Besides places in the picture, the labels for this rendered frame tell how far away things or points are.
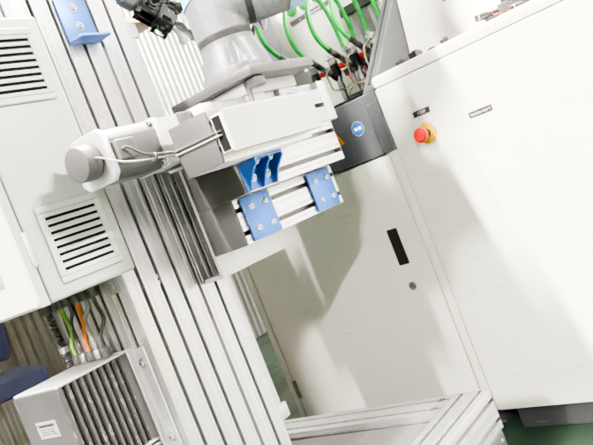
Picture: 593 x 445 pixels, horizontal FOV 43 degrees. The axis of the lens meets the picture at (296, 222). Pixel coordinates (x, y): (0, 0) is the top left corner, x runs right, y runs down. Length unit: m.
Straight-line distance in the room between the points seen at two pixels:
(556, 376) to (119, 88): 1.20
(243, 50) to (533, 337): 0.97
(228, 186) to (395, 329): 0.86
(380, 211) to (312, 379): 0.64
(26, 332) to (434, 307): 2.33
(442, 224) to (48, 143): 1.01
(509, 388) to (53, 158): 1.25
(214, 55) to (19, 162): 0.48
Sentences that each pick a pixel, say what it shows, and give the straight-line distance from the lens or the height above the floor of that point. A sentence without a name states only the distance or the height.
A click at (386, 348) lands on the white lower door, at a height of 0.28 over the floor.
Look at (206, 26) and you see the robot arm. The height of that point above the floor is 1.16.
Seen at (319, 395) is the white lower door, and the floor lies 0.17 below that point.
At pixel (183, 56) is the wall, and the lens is 5.17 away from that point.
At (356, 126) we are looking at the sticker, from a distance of 1.97.
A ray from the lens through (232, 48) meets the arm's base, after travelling 1.53.
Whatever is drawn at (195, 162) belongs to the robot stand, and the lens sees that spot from 1.24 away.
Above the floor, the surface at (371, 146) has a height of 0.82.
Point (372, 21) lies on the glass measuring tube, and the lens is 2.52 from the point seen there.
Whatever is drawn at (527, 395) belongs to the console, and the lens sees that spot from 1.99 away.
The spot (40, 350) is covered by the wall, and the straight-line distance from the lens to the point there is 3.86.
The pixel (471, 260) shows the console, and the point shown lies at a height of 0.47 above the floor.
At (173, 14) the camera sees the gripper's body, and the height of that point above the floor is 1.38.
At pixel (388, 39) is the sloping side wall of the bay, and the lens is 2.07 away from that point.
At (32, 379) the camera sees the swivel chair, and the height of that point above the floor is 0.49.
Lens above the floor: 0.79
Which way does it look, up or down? 2 degrees down
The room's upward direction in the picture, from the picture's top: 21 degrees counter-clockwise
